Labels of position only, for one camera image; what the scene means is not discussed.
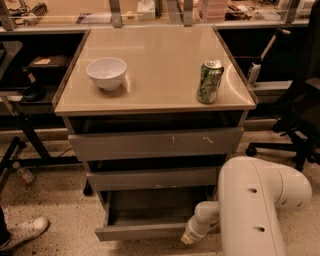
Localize black round dish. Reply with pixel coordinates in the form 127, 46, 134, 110
23, 87, 46, 102

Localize grey top drawer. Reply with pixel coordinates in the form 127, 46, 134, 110
69, 127, 244, 161

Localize green soda can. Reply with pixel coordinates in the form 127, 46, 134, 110
197, 59, 224, 104

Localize grey drawer cabinet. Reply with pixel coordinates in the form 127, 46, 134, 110
51, 25, 259, 204

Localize white bowl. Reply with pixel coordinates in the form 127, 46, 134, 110
86, 57, 127, 91

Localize grey drawer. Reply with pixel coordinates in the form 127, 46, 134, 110
95, 186, 215, 241
87, 164, 221, 191
69, 127, 244, 161

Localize pink stacked trays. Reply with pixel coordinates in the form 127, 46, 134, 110
198, 0, 228, 21

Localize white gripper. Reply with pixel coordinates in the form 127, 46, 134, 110
181, 215, 220, 245

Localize grey middle drawer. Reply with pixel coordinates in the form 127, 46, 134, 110
87, 164, 221, 191

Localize grey bottom drawer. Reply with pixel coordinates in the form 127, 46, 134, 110
95, 186, 215, 241

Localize plastic water bottle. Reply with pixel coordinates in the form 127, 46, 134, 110
13, 162, 35, 185

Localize black box with label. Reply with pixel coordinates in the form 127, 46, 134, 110
28, 55, 70, 78

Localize black desk frame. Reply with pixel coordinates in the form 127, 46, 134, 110
0, 96, 81, 178

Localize white sneaker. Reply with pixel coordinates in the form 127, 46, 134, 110
0, 217, 49, 252

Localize black office chair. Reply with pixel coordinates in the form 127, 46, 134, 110
246, 0, 320, 171

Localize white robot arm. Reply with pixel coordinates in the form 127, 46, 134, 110
182, 157, 312, 256

